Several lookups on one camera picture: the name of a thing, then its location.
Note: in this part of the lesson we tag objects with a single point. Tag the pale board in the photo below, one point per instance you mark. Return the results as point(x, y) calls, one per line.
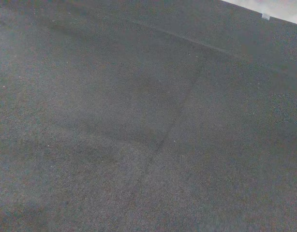
point(279, 7)

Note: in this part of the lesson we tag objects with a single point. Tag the clear cloth clip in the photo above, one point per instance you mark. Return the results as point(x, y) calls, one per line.
point(266, 16)

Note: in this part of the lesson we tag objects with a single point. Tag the black bench cloth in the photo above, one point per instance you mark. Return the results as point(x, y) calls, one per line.
point(138, 120)

